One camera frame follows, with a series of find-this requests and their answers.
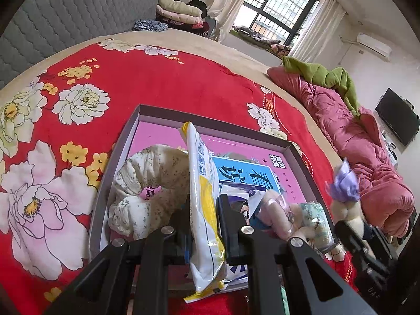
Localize white curtain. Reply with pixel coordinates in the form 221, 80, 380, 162
209, 0, 244, 43
288, 0, 346, 63

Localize yellow white wipes packet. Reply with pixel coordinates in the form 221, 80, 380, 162
179, 122, 246, 304

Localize cartoon printed snack packet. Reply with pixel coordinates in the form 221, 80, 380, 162
219, 182, 271, 230

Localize grey quilted headboard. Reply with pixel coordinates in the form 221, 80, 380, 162
1, 0, 158, 86

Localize black wall television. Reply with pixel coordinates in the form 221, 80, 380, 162
375, 88, 419, 146

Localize grey cardboard box tray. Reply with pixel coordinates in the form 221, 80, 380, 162
88, 104, 339, 297

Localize stack of folded blankets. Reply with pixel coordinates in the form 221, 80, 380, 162
156, 0, 216, 38

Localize pink plush bunny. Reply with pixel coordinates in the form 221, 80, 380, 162
257, 190, 315, 242

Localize blue patterned cloth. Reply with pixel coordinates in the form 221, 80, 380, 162
132, 19, 169, 32

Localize white air conditioner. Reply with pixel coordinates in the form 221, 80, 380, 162
357, 33, 392, 58

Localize white curtain right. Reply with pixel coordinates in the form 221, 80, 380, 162
288, 0, 346, 63

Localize clothes on window sill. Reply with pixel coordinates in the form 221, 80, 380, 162
231, 26, 291, 59

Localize white floral scrunchie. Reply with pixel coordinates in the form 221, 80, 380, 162
107, 144, 190, 240

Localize pink quilted comforter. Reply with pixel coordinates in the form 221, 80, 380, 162
267, 66, 414, 238

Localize white curtain left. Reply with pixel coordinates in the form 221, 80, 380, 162
209, 0, 244, 43

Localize green blanket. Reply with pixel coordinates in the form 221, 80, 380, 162
283, 56, 360, 117

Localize black framed window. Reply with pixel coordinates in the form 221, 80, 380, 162
234, 0, 319, 46

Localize white plush bear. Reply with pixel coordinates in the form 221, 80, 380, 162
326, 159, 373, 240

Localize green tissue pack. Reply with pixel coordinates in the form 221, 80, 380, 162
300, 202, 335, 250

